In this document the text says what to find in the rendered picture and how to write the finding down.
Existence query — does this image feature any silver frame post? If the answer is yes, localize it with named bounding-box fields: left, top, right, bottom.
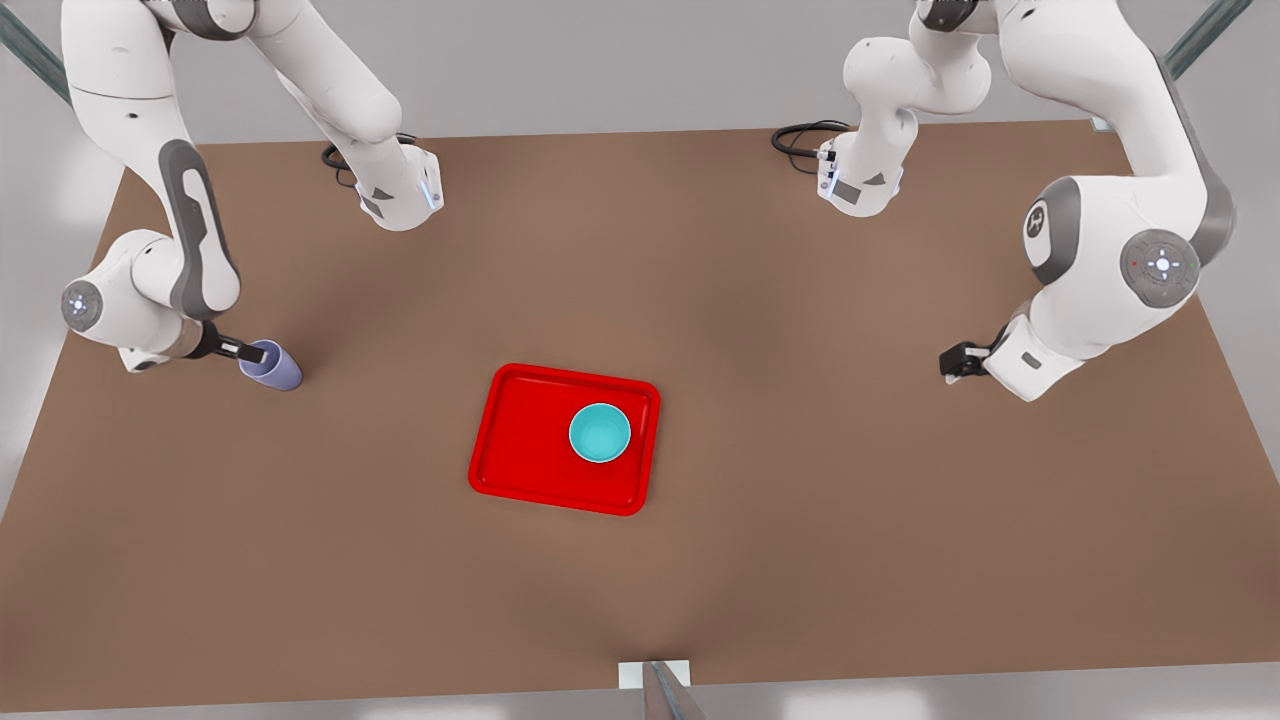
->
left=640, top=660, right=707, bottom=720
left=0, top=8, right=73, bottom=107
left=1163, top=0, right=1256, bottom=82

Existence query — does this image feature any red tray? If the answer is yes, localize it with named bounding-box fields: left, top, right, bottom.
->
left=467, top=363, right=662, bottom=518

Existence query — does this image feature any lavender cup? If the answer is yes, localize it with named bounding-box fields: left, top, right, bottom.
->
left=238, top=340, right=304, bottom=392

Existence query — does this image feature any black cable loop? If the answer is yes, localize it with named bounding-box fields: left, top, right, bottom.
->
left=320, top=132, right=421, bottom=191
left=771, top=120, right=854, bottom=177

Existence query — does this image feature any teal bowl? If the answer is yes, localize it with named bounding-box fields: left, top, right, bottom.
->
left=568, top=403, right=633, bottom=465

